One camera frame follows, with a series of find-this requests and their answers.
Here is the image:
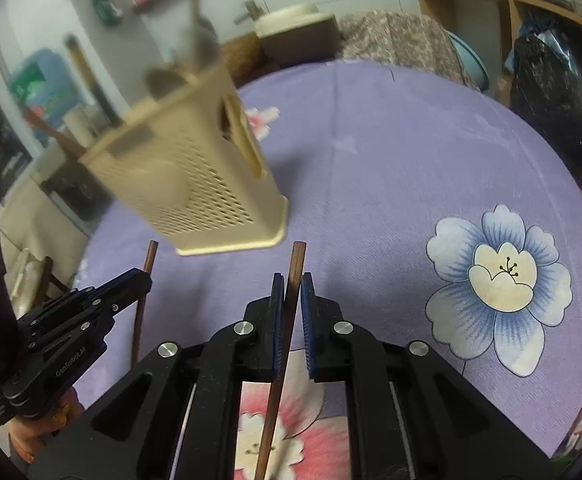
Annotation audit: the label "brown wooden chopstick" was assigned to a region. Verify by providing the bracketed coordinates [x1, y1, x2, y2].
[130, 240, 158, 366]

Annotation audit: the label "dark brown chopstick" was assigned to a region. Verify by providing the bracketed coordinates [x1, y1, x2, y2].
[254, 240, 306, 480]

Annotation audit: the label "black trash bag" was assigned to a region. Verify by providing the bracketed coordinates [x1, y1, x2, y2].
[510, 18, 582, 188]

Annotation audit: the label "left hand yellow nails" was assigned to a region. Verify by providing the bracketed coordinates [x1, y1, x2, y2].
[6, 387, 85, 464]

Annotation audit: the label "beige perforated utensil holder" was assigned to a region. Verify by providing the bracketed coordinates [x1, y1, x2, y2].
[79, 62, 289, 256]

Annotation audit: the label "purple floral tablecloth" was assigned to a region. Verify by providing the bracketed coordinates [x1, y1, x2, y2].
[76, 61, 582, 454]

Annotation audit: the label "blue water jug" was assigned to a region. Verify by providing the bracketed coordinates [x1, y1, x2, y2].
[9, 48, 80, 127]

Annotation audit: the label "woven basket sink basin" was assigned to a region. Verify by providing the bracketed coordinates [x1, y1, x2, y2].
[220, 32, 280, 88]

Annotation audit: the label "rice cooker white brown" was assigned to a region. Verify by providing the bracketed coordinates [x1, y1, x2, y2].
[254, 3, 341, 67]

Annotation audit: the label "bamboo style faucet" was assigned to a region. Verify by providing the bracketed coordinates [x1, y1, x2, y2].
[233, 0, 265, 25]

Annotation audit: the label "light blue plastic basin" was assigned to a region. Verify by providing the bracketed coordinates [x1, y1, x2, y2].
[446, 30, 490, 92]

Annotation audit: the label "floral patterned cloth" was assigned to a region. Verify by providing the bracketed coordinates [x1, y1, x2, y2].
[338, 10, 478, 90]

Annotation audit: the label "light wooden shelf unit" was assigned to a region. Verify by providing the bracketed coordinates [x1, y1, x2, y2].
[419, 0, 582, 106]

